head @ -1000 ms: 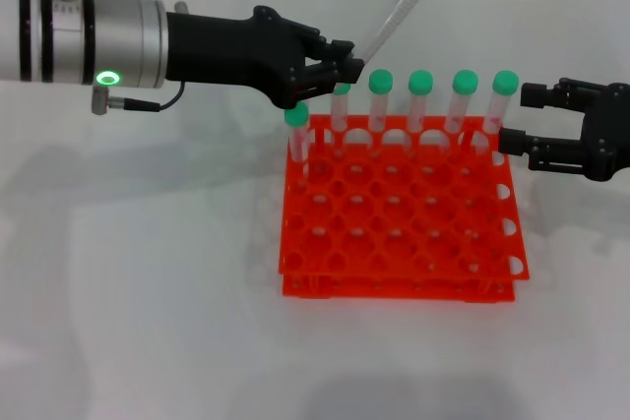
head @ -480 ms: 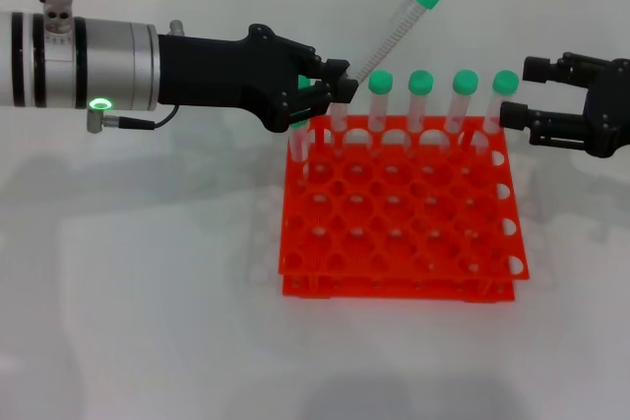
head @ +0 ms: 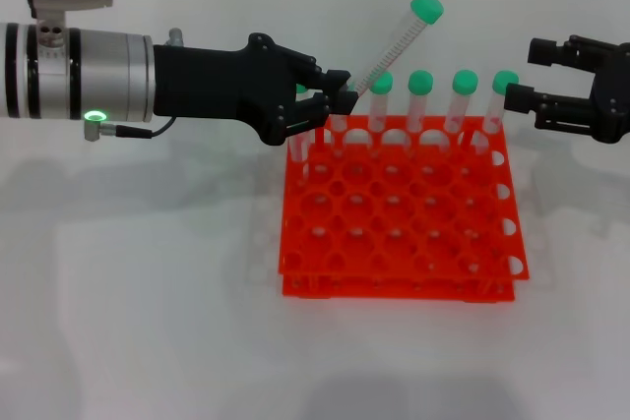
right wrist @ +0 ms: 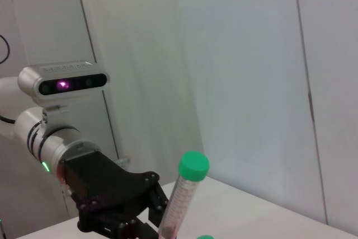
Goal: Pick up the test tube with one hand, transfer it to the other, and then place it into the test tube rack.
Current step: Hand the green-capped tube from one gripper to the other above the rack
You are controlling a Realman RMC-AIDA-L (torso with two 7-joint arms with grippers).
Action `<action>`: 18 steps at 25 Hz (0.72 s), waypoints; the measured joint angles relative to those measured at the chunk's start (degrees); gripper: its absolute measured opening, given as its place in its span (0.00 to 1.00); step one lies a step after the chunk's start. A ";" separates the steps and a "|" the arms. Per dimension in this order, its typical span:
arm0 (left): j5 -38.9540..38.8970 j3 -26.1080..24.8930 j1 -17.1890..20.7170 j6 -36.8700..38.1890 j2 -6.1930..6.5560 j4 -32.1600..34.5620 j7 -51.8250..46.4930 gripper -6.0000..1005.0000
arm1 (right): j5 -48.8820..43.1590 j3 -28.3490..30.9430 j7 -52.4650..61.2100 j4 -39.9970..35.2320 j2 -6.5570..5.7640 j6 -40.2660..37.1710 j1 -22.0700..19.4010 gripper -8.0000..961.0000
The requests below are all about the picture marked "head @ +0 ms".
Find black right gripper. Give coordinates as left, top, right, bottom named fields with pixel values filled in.
left=503, top=34, right=630, bottom=147

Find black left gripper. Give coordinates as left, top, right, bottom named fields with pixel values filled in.
left=152, top=31, right=359, bottom=148

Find orange test tube rack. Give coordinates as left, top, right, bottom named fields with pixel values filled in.
left=278, top=113, right=532, bottom=302

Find left gripper cable with plugs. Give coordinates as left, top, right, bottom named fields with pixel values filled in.
left=82, top=28, right=187, bottom=145

